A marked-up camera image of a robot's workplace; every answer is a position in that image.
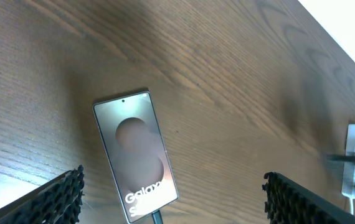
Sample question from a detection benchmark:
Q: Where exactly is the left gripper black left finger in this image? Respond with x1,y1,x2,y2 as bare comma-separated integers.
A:
0,166,85,224

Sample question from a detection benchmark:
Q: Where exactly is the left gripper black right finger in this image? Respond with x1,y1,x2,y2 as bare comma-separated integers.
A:
262,172,355,224

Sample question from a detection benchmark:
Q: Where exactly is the black USB charging cable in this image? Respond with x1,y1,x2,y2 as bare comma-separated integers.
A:
151,210,164,224

